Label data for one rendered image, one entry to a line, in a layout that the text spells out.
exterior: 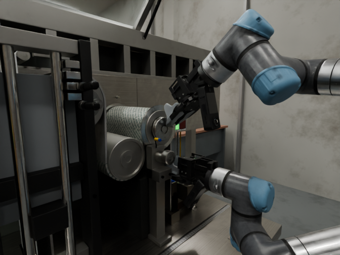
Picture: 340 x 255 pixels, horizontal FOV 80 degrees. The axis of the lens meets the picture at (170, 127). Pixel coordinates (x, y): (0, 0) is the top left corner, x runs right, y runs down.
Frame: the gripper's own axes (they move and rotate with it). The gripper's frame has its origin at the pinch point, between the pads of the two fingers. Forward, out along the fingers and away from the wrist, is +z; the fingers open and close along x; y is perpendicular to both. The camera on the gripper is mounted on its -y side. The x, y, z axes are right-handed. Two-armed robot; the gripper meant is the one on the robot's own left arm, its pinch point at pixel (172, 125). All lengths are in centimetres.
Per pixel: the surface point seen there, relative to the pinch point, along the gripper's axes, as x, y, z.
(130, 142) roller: 12.3, -0.3, 6.1
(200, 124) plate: -65, 16, 35
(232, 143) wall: -289, 26, 147
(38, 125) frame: 36.6, -0.5, -7.1
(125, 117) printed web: 7.2, 10.8, 10.0
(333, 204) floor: -271, -110, 65
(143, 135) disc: 8.3, 0.5, 4.6
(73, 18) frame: 14, 52, 5
